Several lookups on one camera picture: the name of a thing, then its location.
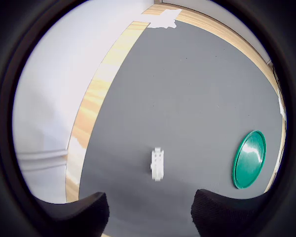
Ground small white plastic terminal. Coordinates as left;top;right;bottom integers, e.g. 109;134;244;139
149;147;165;183

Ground round green lid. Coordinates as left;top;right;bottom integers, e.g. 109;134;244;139
231;130;267;190

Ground white foam partition board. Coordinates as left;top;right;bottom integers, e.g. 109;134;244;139
16;158;69;205
12;0;163;158

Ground white masking tape piece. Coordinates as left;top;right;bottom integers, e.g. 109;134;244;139
148;8;183;30
278;97;286;117

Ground dark grey mat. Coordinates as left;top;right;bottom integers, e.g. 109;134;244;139
78;18;287;237

